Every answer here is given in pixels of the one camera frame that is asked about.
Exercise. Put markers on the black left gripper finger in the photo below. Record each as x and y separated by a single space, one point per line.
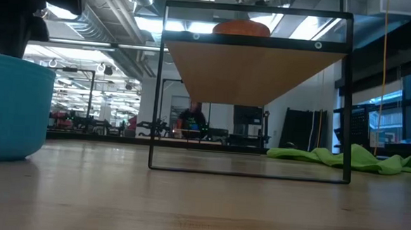
9 34
40 29

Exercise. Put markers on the person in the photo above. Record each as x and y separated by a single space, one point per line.
192 119

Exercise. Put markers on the black background robot arm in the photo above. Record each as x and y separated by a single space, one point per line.
157 126

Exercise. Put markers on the black monitor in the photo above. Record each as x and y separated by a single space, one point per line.
248 114

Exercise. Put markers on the black pegboard rack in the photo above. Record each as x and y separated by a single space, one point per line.
358 126

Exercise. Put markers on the teal blue bowl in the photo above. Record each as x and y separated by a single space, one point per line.
12 108

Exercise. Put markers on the black metal shelf wooden top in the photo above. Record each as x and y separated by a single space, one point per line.
250 75

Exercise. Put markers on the green cloth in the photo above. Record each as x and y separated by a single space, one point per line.
358 160

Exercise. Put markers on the black leaning panels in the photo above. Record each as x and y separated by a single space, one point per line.
301 128

